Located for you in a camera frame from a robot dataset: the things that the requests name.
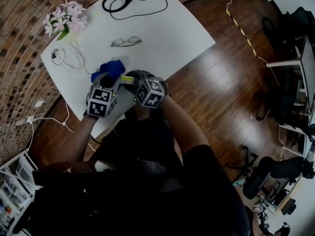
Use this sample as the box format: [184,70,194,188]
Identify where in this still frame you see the yellow black striped tape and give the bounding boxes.
[225,8,258,58]

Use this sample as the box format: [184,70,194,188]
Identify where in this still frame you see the person's body in black clothing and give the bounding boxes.
[31,104,250,236]

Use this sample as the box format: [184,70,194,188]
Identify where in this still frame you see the person's left forearm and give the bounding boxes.
[52,114,99,166]

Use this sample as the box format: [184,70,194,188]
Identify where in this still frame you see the black office chair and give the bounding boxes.
[242,156,315,200]
[261,6,315,48]

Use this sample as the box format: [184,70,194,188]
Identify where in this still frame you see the pink flowers in pot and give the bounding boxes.
[42,0,88,41]

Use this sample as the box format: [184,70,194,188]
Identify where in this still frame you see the white floor cable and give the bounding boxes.
[30,102,96,152]
[220,0,281,86]

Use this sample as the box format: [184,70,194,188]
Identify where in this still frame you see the white power strip cable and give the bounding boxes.
[50,40,94,76]

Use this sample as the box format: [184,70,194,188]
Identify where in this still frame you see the thin-framed eyeglasses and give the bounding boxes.
[110,36,143,48]

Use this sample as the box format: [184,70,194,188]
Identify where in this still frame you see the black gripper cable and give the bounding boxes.
[88,134,102,146]

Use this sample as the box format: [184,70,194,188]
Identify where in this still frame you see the white thin cable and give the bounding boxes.
[9,121,34,182]

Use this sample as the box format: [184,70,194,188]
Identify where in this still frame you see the blue cloth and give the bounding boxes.
[91,59,127,84]

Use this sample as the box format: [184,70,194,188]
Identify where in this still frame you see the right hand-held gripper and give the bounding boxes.
[122,69,171,110]

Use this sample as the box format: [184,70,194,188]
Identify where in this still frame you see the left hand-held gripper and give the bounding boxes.
[84,71,123,119]

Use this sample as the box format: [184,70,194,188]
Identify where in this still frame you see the black lamp cable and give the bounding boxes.
[109,0,171,21]

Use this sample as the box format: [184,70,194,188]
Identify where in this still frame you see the white metal shelf rack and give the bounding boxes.
[0,148,40,232]

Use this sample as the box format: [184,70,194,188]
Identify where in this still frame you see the white power strip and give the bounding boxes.
[119,74,136,86]

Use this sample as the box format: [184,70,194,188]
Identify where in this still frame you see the person's right forearm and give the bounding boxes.
[159,95,210,157]

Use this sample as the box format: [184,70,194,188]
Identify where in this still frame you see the white office desk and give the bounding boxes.
[265,34,315,119]

